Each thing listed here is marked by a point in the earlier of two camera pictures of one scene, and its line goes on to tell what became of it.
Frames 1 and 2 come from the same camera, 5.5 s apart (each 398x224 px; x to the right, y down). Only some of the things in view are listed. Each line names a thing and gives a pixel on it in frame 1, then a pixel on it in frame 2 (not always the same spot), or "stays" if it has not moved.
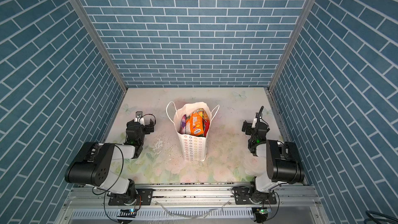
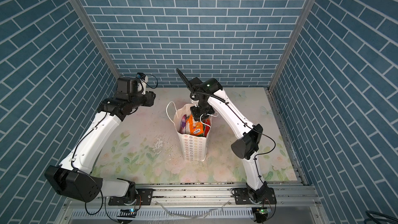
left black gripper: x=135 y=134 → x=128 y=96
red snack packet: x=206 y=124 stays
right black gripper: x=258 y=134 → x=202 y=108
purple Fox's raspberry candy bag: x=182 y=129 stays
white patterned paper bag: x=194 y=148 stays
